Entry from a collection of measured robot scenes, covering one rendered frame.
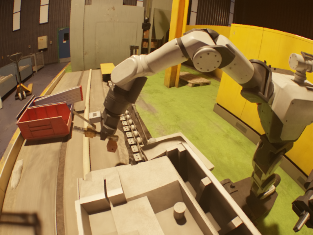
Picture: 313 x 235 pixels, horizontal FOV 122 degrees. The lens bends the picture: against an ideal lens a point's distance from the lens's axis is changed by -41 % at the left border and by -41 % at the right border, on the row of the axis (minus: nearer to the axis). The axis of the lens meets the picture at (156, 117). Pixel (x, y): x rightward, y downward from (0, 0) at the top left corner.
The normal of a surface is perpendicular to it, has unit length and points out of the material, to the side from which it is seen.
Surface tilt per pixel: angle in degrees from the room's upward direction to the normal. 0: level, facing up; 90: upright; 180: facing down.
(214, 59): 118
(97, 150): 0
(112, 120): 90
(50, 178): 0
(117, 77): 69
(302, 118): 95
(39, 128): 92
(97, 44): 90
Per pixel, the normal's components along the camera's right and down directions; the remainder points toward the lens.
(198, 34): 0.18, -0.51
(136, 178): -0.07, -0.83
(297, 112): -0.22, 0.55
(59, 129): 0.37, 0.53
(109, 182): -0.19, -0.94
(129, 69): -0.50, 0.04
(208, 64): 0.00, 0.85
